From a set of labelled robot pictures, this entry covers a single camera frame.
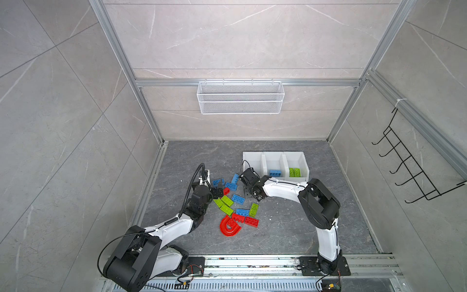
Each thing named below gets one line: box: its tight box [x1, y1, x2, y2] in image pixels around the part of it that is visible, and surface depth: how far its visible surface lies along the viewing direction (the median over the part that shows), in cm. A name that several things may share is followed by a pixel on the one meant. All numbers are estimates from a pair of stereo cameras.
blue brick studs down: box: [224, 182, 238, 192], surface depth 99 cm
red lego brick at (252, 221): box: [244, 216, 260, 229], surface depth 87 cm
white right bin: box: [283, 151, 310, 184], surface depth 106 cm
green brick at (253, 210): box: [249, 202, 260, 218], surface depth 91 cm
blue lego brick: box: [269, 169, 282, 177], surface depth 103 cm
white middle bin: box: [274, 151, 290, 182], surface depth 103 cm
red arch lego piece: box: [219, 214, 242, 237], surface depth 85 cm
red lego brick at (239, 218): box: [231, 212, 246, 224], surface depth 86 cm
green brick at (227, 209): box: [220, 204, 235, 216], surface depth 90 cm
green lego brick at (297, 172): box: [293, 167, 301, 178], surface depth 106 cm
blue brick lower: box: [235, 208, 250, 217], surface depth 90 cm
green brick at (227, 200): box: [220, 195, 235, 207], surface depth 92 cm
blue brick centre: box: [231, 194, 247, 206], surface depth 94 cm
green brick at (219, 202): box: [212, 197, 225, 209], surface depth 92 cm
